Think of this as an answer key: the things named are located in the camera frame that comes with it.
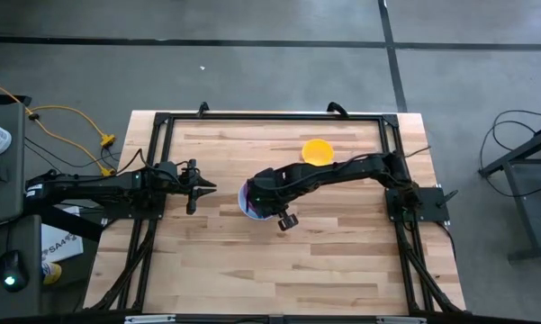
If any yellow extension cable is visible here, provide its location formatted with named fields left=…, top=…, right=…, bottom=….
left=0, top=75, right=117, bottom=177

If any black aluminium table frame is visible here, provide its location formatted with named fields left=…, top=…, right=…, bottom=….
left=85, top=111, right=467, bottom=316

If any silver aluminium bar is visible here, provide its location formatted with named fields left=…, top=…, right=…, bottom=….
left=124, top=314, right=176, bottom=324
left=376, top=316, right=428, bottom=324

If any large white bowl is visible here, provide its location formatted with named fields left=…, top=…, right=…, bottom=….
left=237, top=179, right=275, bottom=221

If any black metal stand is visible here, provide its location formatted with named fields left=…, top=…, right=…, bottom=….
left=479, top=123, right=541, bottom=262

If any white printed box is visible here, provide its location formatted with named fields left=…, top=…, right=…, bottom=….
left=41, top=205, right=85, bottom=263

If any grey desk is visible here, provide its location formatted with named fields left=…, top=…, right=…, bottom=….
left=0, top=94, right=44, bottom=316

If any black computer mouse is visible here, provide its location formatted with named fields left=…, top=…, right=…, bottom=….
left=0, top=250, right=30, bottom=293

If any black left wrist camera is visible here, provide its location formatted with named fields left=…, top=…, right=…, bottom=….
left=156, top=161, right=178, bottom=180

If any thin black floor cable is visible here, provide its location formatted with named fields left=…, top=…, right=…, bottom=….
left=24, top=137, right=122, bottom=171

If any yellow plastic bowl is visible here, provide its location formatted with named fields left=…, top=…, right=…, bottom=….
left=301, top=138, right=336, bottom=167

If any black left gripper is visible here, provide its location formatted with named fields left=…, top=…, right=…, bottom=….
left=155, top=158, right=218, bottom=216

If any yellow and white bottle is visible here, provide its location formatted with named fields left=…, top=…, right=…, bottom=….
left=41, top=262, right=63, bottom=285

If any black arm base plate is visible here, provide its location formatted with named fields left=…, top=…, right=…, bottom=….
left=101, top=170, right=167, bottom=221
left=385, top=186, right=450, bottom=222

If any black looped floor cable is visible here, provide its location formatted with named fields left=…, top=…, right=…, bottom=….
left=479, top=109, right=541, bottom=199

